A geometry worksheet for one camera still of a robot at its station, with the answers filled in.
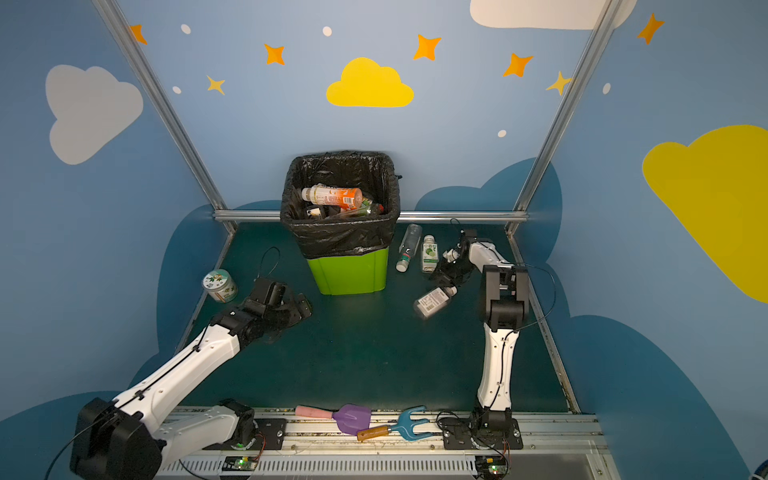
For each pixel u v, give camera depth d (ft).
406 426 2.46
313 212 2.89
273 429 2.47
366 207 2.85
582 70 2.58
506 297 2.02
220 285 3.06
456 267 3.02
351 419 2.49
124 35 2.36
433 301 3.14
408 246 3.55
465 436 2.44
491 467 2.32
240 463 2.35
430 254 3.57
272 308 2.13
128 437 1.25
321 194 2.83
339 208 3.06
